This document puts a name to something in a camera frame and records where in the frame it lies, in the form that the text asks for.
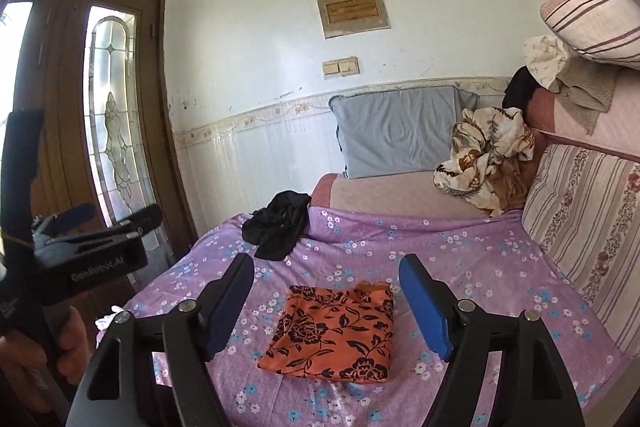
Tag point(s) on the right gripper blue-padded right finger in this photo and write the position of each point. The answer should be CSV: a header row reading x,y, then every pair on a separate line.
x,y
534,388

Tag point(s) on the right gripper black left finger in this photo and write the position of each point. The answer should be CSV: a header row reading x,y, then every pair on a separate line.
x,y
151,371

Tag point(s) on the orange black floral garment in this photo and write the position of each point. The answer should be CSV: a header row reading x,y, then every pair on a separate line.
x,y
341,335

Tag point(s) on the white crumpled cloth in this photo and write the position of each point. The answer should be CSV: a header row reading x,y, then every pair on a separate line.
x,y
103,323

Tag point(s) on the purple floral bed sheet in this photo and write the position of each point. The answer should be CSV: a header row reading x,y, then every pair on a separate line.
x,y
490,261

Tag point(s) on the striped floral cushion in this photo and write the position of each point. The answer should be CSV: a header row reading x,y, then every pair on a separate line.
x,y
583,212

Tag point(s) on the cream brown floral cloth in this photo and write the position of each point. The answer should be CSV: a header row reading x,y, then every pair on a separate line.
x,y
492,160

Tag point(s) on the black crumpled garment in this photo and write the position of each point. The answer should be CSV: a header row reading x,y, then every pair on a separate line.
x,y
275,229

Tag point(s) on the grey pillow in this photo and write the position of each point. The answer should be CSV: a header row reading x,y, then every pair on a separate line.
x,y
397,131

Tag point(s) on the wooden stained glass door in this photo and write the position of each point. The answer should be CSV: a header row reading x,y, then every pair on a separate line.
x,y
96,69

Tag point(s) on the black cloth on headboard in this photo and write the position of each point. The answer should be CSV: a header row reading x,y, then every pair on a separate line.
x,y
520,89

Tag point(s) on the pink quilted headboard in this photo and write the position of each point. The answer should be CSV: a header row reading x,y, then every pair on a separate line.
x,y
615,131

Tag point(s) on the brown knit cloth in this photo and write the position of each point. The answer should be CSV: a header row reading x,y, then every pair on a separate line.
x,y
585,90

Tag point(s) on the white floral cloth on headboard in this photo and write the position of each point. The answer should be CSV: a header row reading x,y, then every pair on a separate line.
x,y
545,57

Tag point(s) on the pink striped pillow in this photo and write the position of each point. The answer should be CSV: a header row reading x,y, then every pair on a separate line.
x,y
602,31

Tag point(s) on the beige double light switch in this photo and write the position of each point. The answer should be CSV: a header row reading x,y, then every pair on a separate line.
x,y
347,66

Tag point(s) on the beige wall plaque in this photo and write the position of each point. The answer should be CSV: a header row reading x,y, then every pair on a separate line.
x,y
347,17

